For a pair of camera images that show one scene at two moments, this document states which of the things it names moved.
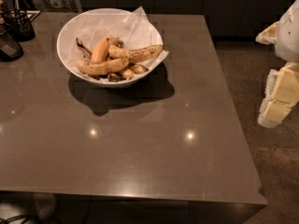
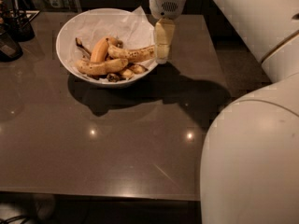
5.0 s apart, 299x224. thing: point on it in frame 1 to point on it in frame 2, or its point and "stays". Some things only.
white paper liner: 133,27 stays
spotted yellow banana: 134,55 stays
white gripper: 289,36 to 167,4
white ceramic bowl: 109,48 stays
